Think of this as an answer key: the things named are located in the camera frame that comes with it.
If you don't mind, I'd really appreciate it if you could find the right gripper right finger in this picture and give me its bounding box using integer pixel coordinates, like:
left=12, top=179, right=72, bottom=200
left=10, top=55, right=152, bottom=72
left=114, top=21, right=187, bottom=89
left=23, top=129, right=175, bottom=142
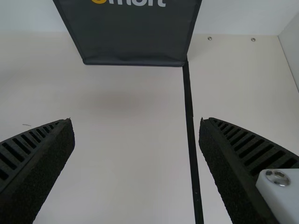
left=198, top=116, right=299, bottom=224

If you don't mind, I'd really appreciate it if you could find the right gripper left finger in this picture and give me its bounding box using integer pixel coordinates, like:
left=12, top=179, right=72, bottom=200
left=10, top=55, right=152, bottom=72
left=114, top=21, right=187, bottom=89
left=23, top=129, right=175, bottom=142
left=0, top=118, right=76, bottom=224

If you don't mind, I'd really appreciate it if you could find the black strip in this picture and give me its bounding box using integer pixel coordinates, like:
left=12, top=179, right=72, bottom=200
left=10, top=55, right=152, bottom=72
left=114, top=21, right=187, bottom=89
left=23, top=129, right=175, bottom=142
left=182, top=59, right=205, bottom=224

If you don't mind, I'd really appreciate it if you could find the dark grey bag with straps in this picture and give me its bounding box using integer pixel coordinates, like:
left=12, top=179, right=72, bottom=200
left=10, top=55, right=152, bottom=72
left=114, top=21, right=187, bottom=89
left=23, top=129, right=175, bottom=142
left=52, top=0, right=203, bottom=67

